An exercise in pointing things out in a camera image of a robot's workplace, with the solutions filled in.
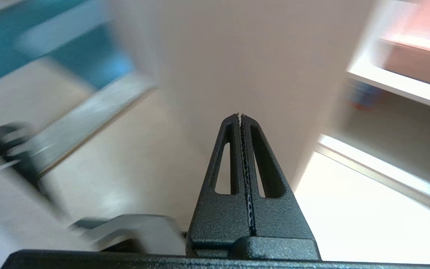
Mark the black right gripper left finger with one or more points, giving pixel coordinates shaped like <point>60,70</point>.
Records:
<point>215,224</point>

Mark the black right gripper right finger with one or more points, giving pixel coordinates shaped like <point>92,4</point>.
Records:
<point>286,220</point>

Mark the white bench shelf cabinet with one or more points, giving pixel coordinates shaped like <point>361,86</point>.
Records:
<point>405,149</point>

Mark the orange box with blue label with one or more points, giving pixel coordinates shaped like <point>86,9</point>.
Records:
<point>364,95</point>

